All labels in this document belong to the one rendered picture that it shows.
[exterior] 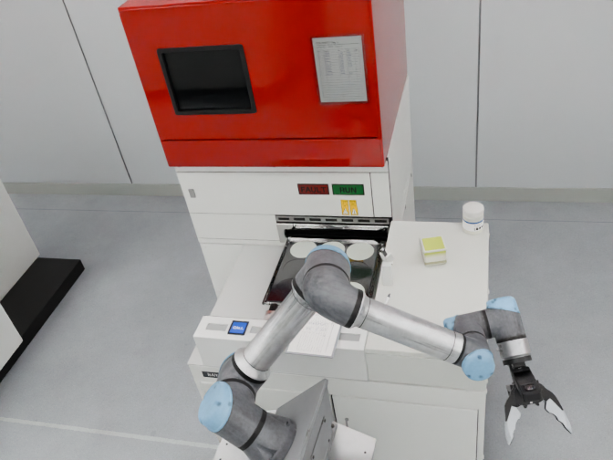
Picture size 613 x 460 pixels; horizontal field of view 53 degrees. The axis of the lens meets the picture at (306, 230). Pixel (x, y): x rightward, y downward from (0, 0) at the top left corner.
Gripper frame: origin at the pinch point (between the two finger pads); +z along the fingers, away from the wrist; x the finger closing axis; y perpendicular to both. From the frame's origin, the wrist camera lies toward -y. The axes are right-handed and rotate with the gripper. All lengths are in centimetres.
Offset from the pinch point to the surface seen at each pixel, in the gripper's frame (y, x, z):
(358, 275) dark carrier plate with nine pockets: 52, 35, -58
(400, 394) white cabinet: 37, 30, -16
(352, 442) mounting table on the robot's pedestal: 21, 46, -6
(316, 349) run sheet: 23, 51, -34
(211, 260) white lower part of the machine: 89, 96, -84
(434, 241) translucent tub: 41, 8, -62
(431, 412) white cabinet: 41.1, 22.2, -9.0
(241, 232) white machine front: 74, 78, -89
